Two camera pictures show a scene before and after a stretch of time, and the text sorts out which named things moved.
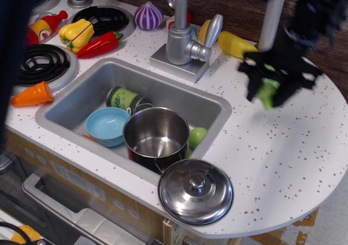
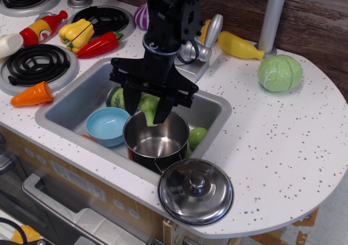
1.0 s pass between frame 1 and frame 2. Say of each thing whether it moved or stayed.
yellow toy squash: stayed
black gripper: moved
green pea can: stayed
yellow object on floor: stayed
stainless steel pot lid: stayed
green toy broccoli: moved
